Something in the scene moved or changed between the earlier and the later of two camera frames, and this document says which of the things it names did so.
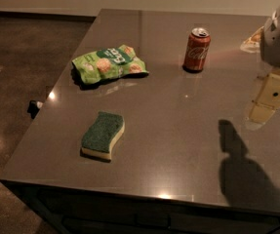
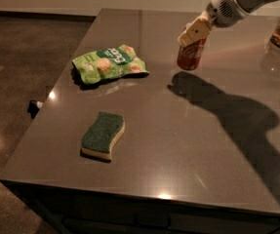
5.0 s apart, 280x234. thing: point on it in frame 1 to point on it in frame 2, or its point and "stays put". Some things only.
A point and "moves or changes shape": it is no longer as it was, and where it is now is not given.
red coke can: [197, 50] moves or changes shape
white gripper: [278, 42] to [222, 11]
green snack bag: [108, 63] stays put
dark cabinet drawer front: [81, 211] stays put
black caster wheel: [33, 108] stays put
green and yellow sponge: [99, 139] stays put
